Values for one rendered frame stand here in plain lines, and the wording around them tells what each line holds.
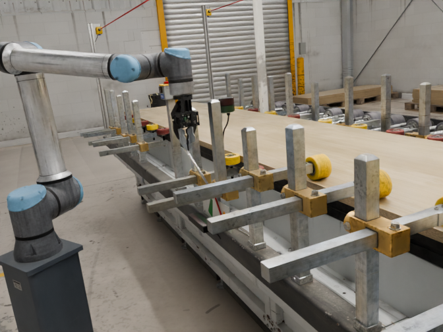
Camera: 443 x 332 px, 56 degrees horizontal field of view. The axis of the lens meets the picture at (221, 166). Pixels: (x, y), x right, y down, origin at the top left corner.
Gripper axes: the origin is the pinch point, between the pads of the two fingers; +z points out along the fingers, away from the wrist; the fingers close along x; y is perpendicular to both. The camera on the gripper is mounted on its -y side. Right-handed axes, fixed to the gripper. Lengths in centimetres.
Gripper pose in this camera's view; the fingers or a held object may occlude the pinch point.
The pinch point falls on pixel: (186, 147)
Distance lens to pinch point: 161.3
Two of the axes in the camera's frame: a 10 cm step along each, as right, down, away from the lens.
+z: 1.0, 9.6, 2.5
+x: 9.0, -1.9, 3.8
